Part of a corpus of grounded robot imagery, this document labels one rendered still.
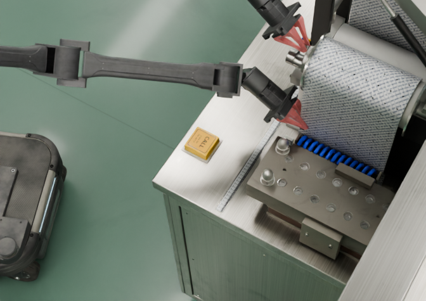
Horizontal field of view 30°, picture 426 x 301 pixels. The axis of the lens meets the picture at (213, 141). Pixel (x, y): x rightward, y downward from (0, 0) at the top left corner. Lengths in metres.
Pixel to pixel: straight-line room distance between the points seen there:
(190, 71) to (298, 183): 0.38
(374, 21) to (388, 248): 0.87
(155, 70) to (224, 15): 1.73
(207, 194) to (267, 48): 0.50
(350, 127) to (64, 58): 0.68
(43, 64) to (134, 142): 1.38
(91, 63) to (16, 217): 1.13
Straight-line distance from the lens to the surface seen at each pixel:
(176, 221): 2.26
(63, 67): 1.87
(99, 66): 1.87
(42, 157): 2.99
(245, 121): 2.19
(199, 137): 2.14
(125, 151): 3.22
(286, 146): 1.97
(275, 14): 1.84
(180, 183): 2.10
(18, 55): 1.87
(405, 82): 1.80
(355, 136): 1.93
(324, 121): 1.94
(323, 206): 1.93
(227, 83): 1.92
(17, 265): 2.84
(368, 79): 1.80
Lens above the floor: 2.76
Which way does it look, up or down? 59 degrees down
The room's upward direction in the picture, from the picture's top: 3 degrees counter-clockwise
